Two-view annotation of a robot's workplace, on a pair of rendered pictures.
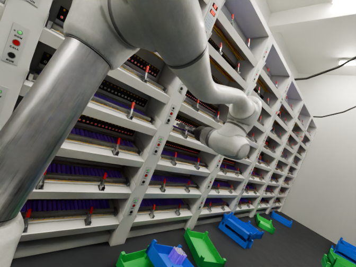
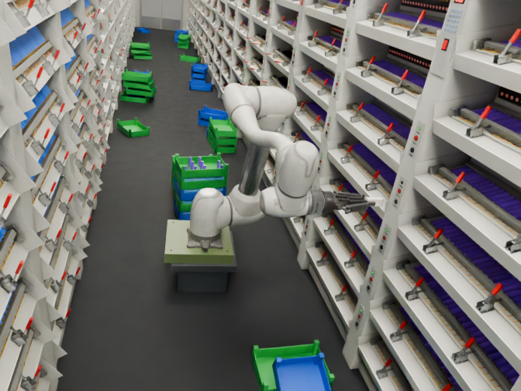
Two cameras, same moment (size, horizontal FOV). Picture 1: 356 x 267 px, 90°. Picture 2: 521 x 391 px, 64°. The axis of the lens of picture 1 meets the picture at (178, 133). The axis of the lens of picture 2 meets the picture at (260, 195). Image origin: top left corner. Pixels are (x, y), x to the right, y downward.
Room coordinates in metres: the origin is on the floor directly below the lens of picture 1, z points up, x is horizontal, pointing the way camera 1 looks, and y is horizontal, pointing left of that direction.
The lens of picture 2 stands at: (1.23, -1.35, 1.49)
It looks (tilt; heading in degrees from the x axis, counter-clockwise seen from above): 28 degrees down; 117
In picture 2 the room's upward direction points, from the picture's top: 8 degrees clockwise
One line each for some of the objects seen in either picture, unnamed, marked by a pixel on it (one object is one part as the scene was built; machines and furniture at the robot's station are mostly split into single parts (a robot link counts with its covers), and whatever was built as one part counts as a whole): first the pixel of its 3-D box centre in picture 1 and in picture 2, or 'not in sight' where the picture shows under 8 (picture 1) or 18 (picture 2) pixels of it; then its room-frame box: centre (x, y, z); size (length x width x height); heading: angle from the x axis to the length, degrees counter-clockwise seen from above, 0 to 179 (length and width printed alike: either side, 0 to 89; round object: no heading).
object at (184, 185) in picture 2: not in sight; (200, 175); (-0.24, 0.65, 0.28); 0.30 x 0.20 x 0.08; 52
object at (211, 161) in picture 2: not in sight; (201, 164); (-0.24, 0.65, 0.36); 0.30 x 0.20 x 0.08; 52
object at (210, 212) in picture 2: not in sight; (208, 210); (0.20, 0.15, 0.41); 0.18 x 0.16 x 0.22; 55
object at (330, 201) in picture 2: (198, 132); (332, 202); (0.87, -0.09, 0.83); 0.09 x 0.08 x 0.07; 44
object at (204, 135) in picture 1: (209, 136); (312, 202); (0.82, -0.14, 0.83); 0.09 x 0.06 x 0.09; 134
